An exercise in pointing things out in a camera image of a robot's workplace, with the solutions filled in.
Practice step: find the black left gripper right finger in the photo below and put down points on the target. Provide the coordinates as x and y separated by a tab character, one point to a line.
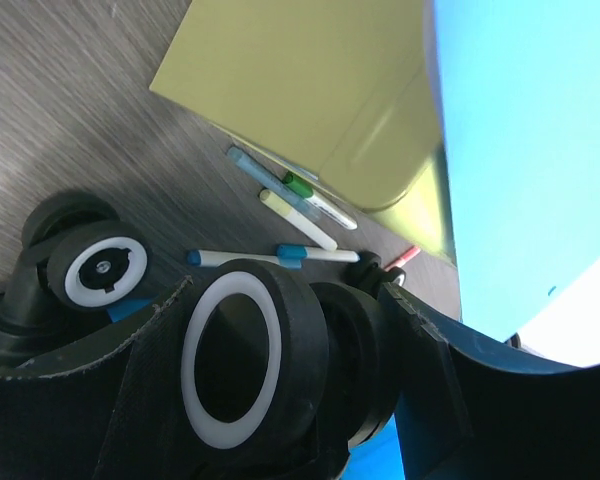
471	407

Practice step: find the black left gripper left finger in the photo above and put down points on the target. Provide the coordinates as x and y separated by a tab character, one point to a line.
107	406

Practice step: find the blue suitcase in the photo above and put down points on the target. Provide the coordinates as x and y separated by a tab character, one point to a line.
279	378

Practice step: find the marker pen red cap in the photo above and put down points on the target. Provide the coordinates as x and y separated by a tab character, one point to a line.
404	258

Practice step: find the marker pen blue cap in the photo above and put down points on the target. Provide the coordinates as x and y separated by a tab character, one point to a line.
289	256

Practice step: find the marker pen green cap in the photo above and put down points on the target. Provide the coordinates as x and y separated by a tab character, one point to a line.
316	199

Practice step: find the blue white flat box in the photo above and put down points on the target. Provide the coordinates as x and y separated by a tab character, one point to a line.
517	86

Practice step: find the yellow-green drawer organizer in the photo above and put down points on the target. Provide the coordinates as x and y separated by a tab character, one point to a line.
344	93

